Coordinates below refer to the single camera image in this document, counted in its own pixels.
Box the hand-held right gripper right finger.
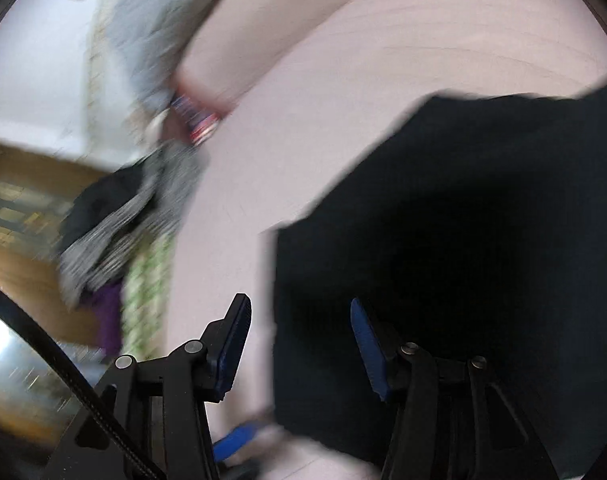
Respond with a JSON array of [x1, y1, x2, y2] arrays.
[[350, 297, 560, 480]]

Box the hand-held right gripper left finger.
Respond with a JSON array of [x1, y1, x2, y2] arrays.
[[44, 293, 253, 480]]

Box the black pants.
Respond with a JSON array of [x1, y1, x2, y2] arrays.
[[272, 67, 607, 467]]

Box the person's left forearm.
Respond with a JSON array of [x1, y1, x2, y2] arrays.
[[176, 0, 404, 111]]

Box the blue object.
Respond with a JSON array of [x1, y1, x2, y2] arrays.
[[212, 421, 265, 464]]

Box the green patterned cloth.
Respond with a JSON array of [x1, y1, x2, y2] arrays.
[[122, 234, 178, 362]]

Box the purple cloth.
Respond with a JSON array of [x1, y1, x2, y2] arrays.
[[80, 280, 126, 357]]

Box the grey patterned cloth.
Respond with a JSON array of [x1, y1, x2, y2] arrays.
[[58, 139, 210, 308]]

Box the dark cloth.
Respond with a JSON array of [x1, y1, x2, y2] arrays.
[[62, 164, 156, 253]]

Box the wooden furniture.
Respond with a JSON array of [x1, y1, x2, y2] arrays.
[[0, 139, 121, 347]]

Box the grey clothing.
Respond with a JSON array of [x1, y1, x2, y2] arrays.
[[90, 0, 269, 117]]

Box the black cable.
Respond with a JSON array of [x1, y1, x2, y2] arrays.
[[0, 279, 166, 480]]

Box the red and blue bracelet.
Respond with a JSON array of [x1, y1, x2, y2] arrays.
[[169, 87, 224, 147]]

